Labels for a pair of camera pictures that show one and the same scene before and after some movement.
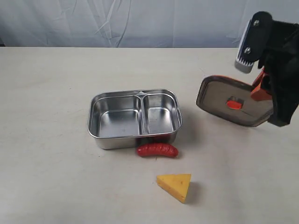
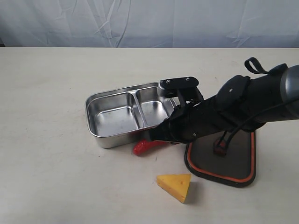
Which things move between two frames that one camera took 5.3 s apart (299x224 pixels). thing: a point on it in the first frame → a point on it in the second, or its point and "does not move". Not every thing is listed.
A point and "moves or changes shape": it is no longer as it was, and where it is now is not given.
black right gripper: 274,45 → 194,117
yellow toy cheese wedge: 177,185 does not move
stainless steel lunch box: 125,119 does not move
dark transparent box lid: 230,100 moves or changes shape
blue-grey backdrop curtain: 149,24 does not move
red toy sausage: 157,149 moves or changes shape
